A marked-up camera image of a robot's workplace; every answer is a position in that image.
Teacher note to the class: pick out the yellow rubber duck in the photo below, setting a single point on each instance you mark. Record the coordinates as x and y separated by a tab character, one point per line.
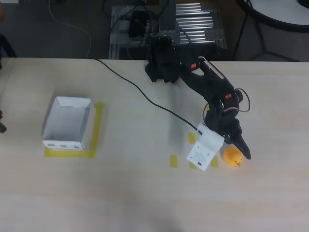
231	157

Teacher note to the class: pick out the yellow tape strip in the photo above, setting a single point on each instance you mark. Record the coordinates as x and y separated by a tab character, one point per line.
191	137
215	163
192	166
173	161

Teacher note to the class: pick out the black chair base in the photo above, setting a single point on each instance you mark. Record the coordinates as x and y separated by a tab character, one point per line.
2	125

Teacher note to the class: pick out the black table legs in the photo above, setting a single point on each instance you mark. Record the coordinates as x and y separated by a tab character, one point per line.
261	36

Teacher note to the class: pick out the yellow tape corner marker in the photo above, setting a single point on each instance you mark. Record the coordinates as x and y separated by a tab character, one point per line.
96	130

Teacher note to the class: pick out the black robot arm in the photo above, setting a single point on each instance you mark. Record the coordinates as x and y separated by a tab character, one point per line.
205	82

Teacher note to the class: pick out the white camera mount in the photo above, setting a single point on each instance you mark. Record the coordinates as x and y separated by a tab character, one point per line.
205	147

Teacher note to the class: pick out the white cardboard box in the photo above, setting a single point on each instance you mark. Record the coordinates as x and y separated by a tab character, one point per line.
64	120

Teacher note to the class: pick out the black chair part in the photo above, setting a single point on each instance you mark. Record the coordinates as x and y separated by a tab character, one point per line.
6	46

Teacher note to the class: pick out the round white table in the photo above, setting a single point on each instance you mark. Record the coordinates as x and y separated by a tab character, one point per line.
277	9

